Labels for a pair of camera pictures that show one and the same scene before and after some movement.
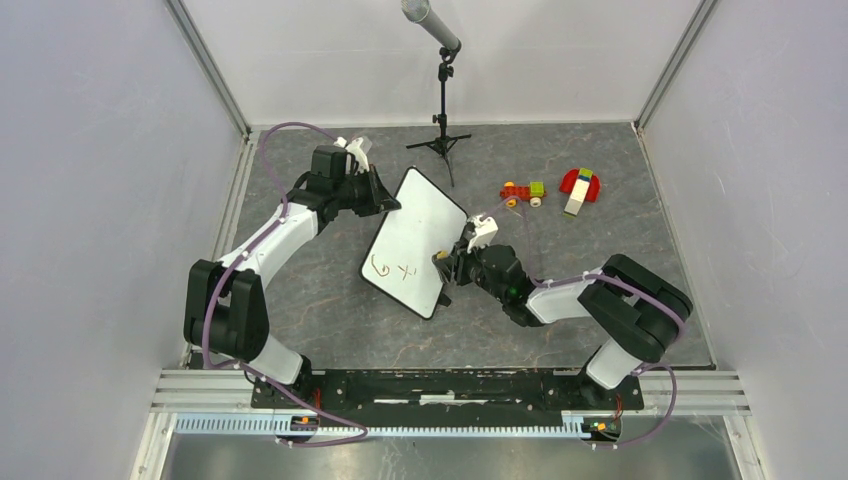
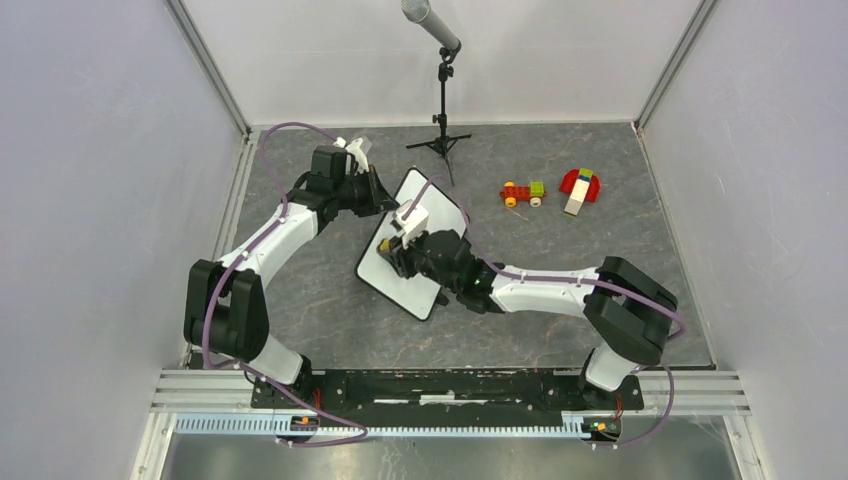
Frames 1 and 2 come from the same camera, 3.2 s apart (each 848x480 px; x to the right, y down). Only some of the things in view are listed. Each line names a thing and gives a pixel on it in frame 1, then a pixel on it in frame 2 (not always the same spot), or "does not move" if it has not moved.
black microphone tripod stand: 445,142 does not move
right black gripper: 446,267 -> 400,258
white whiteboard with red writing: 400,259 does not move
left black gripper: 380,198 does not move
